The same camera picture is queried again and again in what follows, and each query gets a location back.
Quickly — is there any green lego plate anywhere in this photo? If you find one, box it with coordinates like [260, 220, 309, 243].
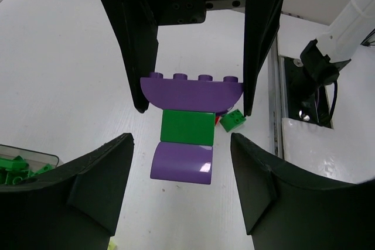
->
[220, 109, 246, 132]

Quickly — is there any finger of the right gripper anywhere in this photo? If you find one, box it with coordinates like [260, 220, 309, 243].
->
[243, 0, 283, 116]
[101, 0, 158, 113]

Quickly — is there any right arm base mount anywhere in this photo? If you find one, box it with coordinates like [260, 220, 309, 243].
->
[281, 56, 333, 129]

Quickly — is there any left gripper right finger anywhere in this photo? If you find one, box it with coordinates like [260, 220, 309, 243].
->
[230, 133, 374, 249]

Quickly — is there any green block from stack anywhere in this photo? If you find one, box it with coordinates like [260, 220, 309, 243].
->
[160, 109, 216, 146]

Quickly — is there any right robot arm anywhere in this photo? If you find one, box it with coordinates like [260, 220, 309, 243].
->
[101, 0, 374, 115]

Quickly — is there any purple lego stack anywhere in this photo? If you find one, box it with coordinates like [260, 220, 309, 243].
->
[140, 73, 243, 113]

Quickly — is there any purple curved lego block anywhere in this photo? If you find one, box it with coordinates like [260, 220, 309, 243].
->
[150, 142, 213, 185]

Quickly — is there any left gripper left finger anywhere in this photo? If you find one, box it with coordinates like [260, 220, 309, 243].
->
[1, 133, 134, 249]

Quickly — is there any yellow lego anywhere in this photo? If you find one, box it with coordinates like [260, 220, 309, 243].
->
[107, 240, 117, 250]

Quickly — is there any aluminium rail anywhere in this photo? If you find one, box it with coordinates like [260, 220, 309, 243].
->
[204, 0, 282, 157]

